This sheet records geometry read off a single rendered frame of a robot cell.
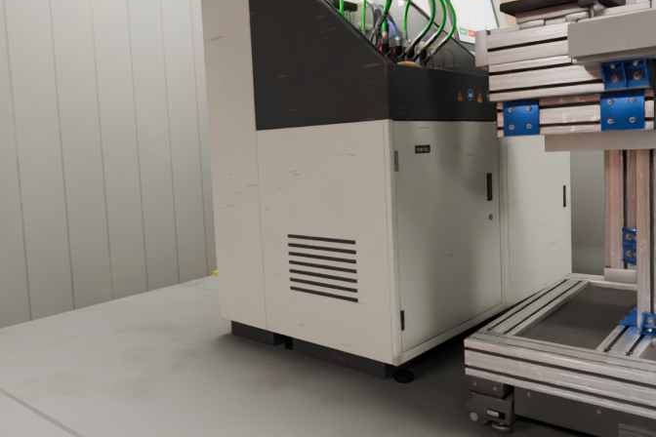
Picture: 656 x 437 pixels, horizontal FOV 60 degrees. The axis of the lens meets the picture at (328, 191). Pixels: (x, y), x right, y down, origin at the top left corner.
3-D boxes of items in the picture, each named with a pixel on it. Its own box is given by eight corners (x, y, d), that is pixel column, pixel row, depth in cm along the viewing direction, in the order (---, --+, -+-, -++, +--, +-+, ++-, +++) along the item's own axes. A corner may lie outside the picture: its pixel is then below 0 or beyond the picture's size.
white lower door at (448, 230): (403, 353, 168) (394, 120, 163) (396, 351, 169) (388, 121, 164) (503, 302, 215) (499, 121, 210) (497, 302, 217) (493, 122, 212)
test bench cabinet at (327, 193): (397, 390, 167) (387, 119, 161) (266, 349, 206) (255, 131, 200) (506, 328, 218) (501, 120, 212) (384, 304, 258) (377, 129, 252)
